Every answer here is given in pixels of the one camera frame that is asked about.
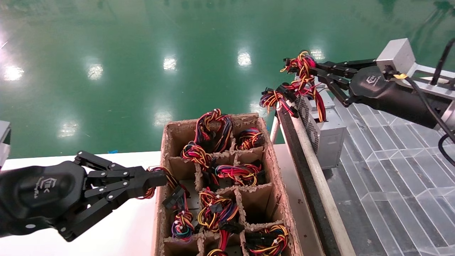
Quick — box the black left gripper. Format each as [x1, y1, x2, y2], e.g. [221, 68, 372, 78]
[0, 151, 168, 242]

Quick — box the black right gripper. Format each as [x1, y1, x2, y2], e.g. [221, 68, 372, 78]
[309, 58, 450, 129]

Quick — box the white rack leg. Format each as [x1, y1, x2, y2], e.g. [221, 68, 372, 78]
[270, 116, 280, 143]

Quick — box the clear plastic divided tray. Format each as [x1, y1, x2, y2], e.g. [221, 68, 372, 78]
[329, 94, 455, 256]

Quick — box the brown pulp cardboard divider tray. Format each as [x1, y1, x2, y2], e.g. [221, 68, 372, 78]
[155, 113, 303, 256]

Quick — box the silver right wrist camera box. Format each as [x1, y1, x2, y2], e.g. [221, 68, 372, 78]
[376, 38, 455, 101]

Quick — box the black cable with yellow tag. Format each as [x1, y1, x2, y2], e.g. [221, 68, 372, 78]
[391, 73, 455, 157]

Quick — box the black looped camera cable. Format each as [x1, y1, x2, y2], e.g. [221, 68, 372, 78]
[431, 37, 455, 86]

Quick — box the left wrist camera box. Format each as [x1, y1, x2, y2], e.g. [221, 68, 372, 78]
[0, 120, 12, 168]

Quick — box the wire bundle top box cell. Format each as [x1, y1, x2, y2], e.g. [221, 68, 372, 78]
[194, 108, 234, 154]

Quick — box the power supply with red wires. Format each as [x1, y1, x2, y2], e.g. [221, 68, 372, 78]
[208, 230, 230, 256]

